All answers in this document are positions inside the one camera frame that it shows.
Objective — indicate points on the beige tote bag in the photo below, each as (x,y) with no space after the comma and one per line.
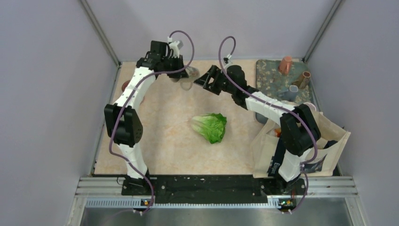
(268,150)

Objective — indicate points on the brown patterned mug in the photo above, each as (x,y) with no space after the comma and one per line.
(302,80)

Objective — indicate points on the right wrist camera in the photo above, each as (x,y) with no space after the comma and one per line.
(227,61)

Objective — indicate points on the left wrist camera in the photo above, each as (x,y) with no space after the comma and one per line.
(174,47)

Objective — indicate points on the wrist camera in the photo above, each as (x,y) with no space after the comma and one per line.
(227,61)
(174,47)

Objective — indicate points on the small pink mug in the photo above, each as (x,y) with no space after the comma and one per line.
(124,85)

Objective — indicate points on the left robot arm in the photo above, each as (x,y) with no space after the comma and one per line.
(121,118)

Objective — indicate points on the blue grey mug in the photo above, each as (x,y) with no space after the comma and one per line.
(290,93)

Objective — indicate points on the cream tall mug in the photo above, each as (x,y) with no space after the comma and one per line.
(193,74)

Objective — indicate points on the terracotta pink mug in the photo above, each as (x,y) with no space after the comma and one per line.
(285,65)

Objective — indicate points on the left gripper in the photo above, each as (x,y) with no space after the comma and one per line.
(179,62)

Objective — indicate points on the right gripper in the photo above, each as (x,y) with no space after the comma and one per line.
(213,72)

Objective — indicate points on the green lettuce head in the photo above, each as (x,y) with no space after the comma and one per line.
(211,126)

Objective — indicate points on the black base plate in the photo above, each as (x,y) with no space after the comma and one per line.
(212,189)

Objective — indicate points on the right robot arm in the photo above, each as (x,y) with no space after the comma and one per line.
(299,131)

